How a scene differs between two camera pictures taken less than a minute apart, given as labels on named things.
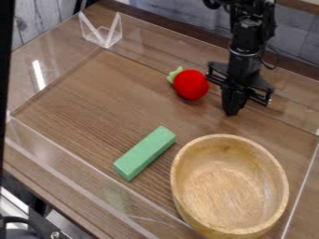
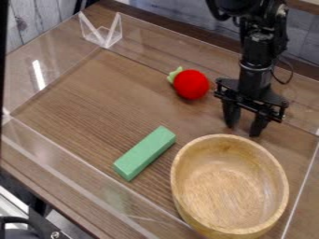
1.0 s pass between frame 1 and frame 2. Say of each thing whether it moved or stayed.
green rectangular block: stayed
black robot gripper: moved
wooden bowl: stayed
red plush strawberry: stayed
